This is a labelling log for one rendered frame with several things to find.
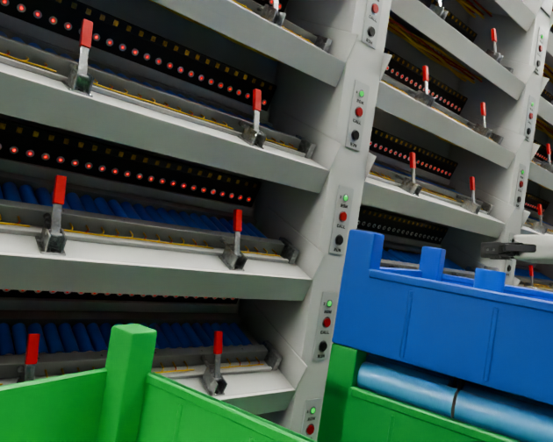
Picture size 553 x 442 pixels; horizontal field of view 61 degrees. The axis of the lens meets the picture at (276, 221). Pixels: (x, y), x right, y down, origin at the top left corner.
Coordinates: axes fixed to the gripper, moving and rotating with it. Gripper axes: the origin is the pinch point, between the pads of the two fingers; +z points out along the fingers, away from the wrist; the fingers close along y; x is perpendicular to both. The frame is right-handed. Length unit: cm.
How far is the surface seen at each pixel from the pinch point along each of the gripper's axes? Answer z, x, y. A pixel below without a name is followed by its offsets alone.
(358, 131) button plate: 10.1, -18.8, 33.2
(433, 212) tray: 12.6, -8.4, 3.2
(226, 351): 22, 22, 50
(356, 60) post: 8.7, -30.9, 36.3
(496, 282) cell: -31, 9, 67
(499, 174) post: 13.5, -24.2, -31.4
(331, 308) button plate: 14.3, 13.5, 33.2
